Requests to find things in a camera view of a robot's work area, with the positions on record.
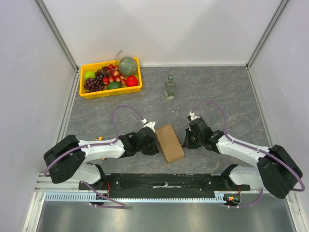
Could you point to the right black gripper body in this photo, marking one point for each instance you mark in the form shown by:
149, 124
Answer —
189, 140

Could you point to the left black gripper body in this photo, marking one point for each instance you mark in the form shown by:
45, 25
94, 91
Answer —
149, 149

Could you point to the brown cardboard box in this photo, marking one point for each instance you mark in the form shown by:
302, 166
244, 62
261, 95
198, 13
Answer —
169, 143

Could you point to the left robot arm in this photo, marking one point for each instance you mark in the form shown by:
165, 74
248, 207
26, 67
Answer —
71, 158

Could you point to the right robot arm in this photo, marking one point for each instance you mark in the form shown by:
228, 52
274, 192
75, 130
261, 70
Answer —
271, 168

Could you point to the yellow snack packet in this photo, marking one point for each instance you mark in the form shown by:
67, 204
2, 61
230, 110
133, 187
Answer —
100, 139

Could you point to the clear glass bottle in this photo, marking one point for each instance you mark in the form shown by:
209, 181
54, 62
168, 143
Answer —
170, 88

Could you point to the red tomato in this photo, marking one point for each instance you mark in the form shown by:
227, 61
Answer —
131, 81

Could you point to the green avocado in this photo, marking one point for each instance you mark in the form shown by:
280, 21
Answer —
113, 85

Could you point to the green netted melon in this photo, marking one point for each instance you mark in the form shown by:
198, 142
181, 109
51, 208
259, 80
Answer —
128, 66

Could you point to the dark purple grape bunch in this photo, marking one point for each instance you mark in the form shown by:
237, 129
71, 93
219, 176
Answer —
93, 85

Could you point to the green apple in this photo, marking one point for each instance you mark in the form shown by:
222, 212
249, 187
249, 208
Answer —
89, 75

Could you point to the yellow plastic fruit bin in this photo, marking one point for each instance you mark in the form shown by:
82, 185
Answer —
123, 90

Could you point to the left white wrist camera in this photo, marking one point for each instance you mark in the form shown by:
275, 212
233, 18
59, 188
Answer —
148, 124

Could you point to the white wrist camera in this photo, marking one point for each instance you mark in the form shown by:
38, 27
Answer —
193, 118
148, 124

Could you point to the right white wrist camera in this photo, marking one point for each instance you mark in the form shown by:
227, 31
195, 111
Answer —
193, 118

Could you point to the slotted cable duct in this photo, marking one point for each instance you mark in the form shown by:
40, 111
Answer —
92, 197

